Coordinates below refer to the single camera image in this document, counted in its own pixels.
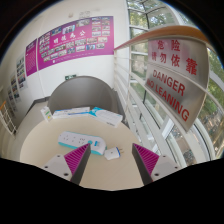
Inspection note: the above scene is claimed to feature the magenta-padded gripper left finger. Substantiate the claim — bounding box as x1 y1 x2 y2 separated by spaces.
42 142 92 186

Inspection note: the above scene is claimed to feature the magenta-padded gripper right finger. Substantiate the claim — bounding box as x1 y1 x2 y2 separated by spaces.
131 142 183 186

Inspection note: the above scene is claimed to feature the small white charger block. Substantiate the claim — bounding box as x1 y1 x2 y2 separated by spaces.
103 146 125 162

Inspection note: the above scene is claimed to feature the silver red-lettered danger sign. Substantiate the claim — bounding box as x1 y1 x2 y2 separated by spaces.
144 36 211 133

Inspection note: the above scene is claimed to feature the white railing with wooden handrail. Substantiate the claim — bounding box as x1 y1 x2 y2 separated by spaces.
112 24 224 168

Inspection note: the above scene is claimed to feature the small white and green box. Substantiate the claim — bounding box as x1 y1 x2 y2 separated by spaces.
40 106 54 123

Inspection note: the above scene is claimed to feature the grey round-backed chair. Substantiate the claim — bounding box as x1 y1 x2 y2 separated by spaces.
46 75 127 125

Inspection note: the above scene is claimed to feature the wide white blue-edged box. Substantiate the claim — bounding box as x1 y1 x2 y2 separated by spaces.
88 106 124 129

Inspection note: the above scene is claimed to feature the narrow magenta text poster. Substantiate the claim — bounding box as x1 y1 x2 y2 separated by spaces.
24 38 39 78

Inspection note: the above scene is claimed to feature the white photo board poster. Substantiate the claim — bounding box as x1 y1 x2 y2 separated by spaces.
15 54 29 91

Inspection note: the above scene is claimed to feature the white metal stair railing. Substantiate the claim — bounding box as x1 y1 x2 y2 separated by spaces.
0 99 18 137

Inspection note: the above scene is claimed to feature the large magenta photo poster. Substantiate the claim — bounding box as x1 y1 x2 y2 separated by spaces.
36 15 115 72

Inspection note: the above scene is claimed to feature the green exit sign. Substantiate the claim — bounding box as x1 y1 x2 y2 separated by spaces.
64 73 78 82

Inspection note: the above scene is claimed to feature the white-framed glass window wall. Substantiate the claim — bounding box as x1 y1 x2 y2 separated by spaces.
125 0 224 164

